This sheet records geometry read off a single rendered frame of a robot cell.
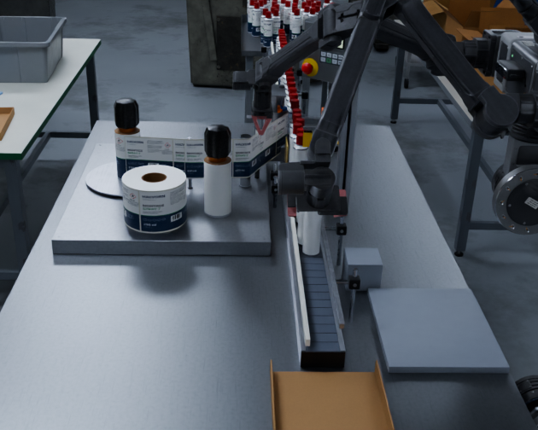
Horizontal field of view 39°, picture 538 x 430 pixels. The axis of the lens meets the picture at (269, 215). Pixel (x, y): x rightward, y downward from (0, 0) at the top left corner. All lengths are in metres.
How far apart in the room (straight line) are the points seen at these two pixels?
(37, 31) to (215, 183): 2.46
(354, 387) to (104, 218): 1.05
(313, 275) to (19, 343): 0.81
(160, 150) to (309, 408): 1.19
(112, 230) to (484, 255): 2.39
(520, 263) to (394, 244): 1.84
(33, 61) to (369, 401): 2.85
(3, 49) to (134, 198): 1.96
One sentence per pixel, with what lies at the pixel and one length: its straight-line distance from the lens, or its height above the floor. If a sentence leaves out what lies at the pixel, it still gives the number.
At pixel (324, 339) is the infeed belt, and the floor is 0.88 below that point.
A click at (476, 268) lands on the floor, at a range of 4.14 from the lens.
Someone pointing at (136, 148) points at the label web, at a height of 1.02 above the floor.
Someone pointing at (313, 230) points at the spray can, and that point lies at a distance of 2.24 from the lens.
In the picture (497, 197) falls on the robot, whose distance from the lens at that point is 2.15.
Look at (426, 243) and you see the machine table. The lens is 2.53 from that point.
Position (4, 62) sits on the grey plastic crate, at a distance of 4.21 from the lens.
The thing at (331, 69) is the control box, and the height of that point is 1.33.
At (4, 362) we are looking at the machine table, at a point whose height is 0.83.
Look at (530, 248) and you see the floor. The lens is 4.44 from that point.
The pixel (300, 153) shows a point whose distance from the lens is 2.63.
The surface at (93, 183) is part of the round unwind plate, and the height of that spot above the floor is 0.89.
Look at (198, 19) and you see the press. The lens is 6.58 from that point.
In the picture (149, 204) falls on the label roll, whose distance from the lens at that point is 2.37.
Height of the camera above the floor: 2.01
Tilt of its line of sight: 27 degrees down
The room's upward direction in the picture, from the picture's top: 2 degrees clockwise
